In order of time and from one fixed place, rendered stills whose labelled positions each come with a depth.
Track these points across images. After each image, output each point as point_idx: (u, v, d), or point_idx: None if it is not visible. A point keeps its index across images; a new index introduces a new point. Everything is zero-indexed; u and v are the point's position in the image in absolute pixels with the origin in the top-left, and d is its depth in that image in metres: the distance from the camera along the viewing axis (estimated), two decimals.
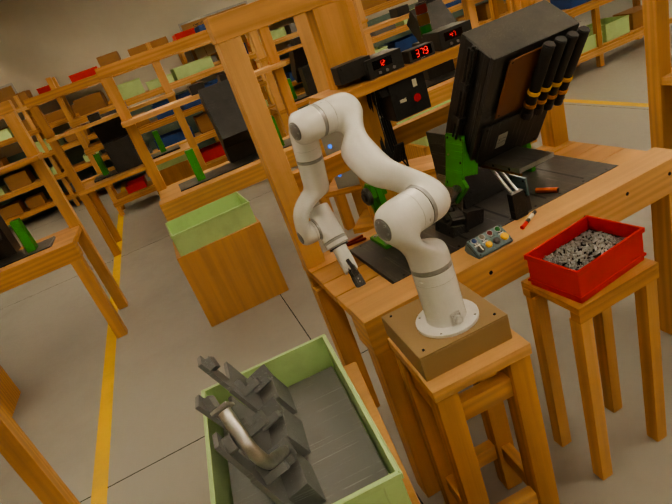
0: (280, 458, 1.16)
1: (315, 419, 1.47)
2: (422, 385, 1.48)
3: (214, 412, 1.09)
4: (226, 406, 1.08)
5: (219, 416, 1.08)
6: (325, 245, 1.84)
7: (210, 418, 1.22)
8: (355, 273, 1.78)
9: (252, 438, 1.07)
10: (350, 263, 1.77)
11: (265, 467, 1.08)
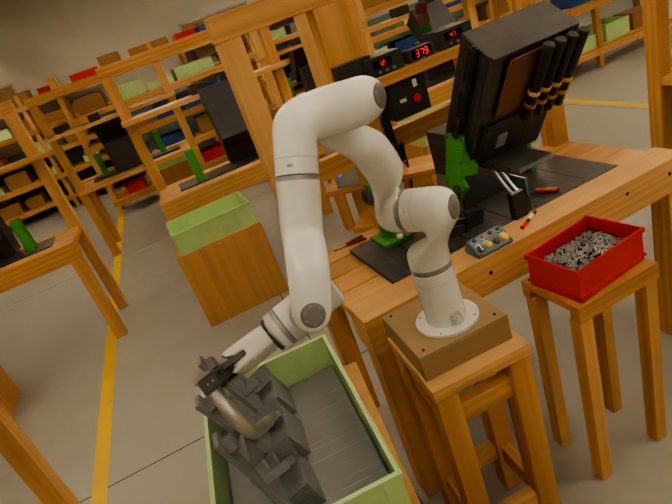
0: (265, 428, 1.12)
1: (315, 419, 1.47)
2: (422, 385, 1.48)
3: (196, 381, 1.04)
4: (209, 375, 1.03)
5: None
6: (269, 310, 1.06)
7: (210, 418, 1.22)
8: (218, 373, 1.01)
9: (237, 408, 1.03)
10: (228, 364, 0.99)
11: (251, 437, 1.04)
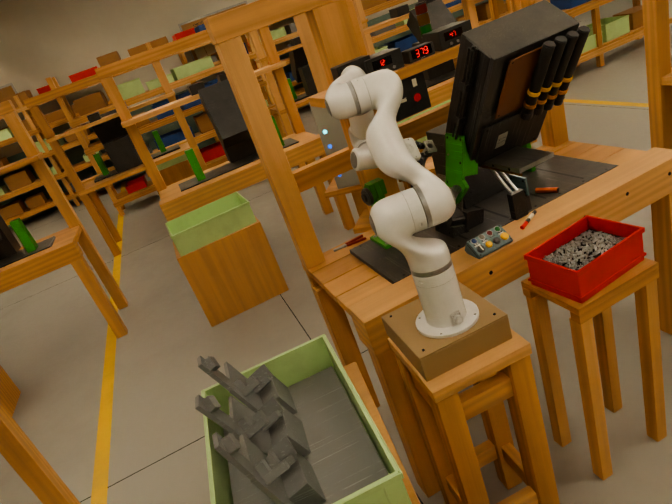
0: None
1: (315, 419, 1.47)
2: (422, 385, 1.48)
3: (433, 143, 2.02)
4: (425, 144, 2.02)
5: (431, 146, 2.03)
6: None
7: (210, 418, 1.22)
8: (416, 142, 2.04)
9: (419, 161, 2.09)
10: None
11: None
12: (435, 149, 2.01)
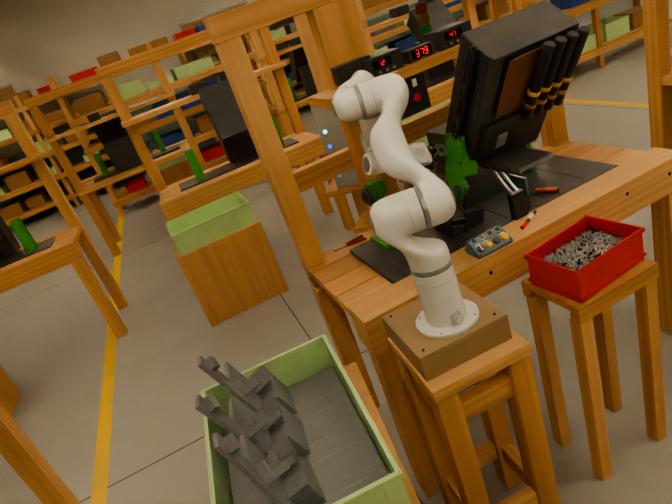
0: None
1: (315, 419, 1.47)
2: (422, 385, 1.48)
3: (444, 147, 2.04)
4: (436, 148, 2.04)
5: (442, 150, 2.05)
6: None
7: (210, 418, 1.22)
8: (428, 147, 2.06)
9: (430, 165, 2.11)
10: None
11: None
12: (446, 153, 2.03)
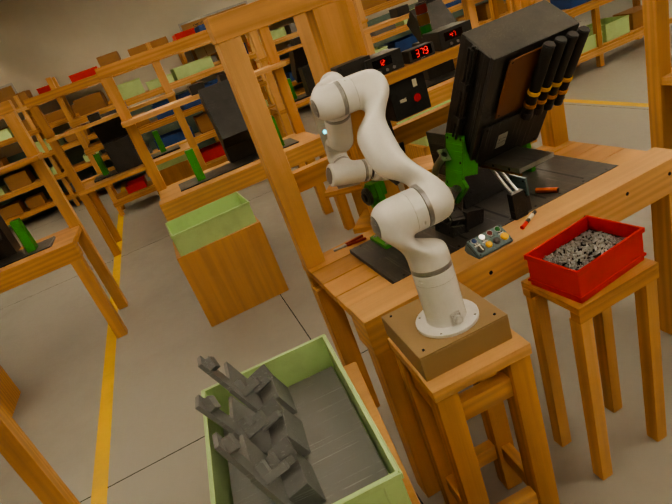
0: None
1: (315, 419, 1.47)
2: (422, 385, 1.48)
3: (447, 152, 2.03)
4: (439, 153, 2.03)
5: (445, 155, 2.04)
6: (364, 161, 1.90)
7: (210, 418, 1.22)
8: None
9: (433, 170, 2.09)
10: None
11: None
12: (449, 158, 2.02)
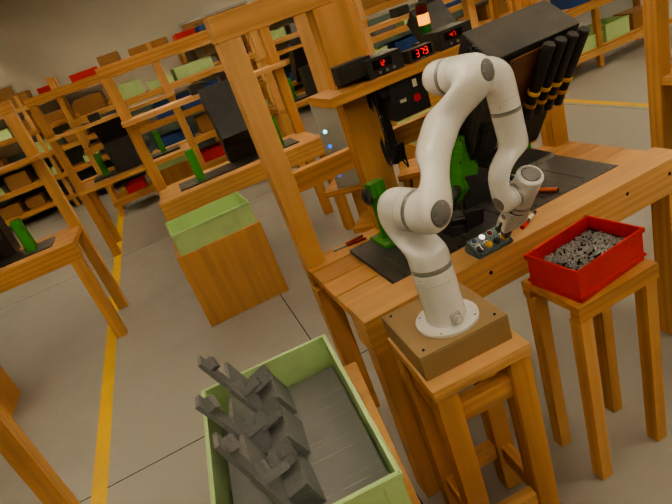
0: None
1: (315, 419, 1.47)
2: (422, 385, 1.48)
3: None
4: None
5: None
6: (529, 208, 1.68)
7: (210, 418, 1.22)
8: None
9: None
10: None
11: None
12: None
